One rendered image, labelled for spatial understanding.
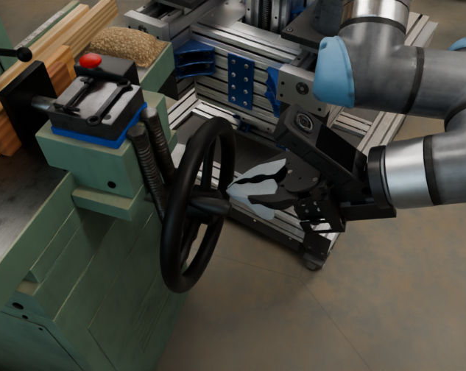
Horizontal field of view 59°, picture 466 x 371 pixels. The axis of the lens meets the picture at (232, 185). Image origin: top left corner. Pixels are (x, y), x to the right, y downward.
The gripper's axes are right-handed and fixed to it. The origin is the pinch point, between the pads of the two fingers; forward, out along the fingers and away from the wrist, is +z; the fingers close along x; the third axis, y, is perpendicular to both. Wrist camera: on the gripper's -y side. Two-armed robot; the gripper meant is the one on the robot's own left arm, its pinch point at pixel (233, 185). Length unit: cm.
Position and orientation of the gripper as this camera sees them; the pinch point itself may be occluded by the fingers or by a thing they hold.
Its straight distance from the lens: 56.3
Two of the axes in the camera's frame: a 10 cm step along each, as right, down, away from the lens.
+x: 3.1, -7.2, 6.2
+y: 4.8, 6.8, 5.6
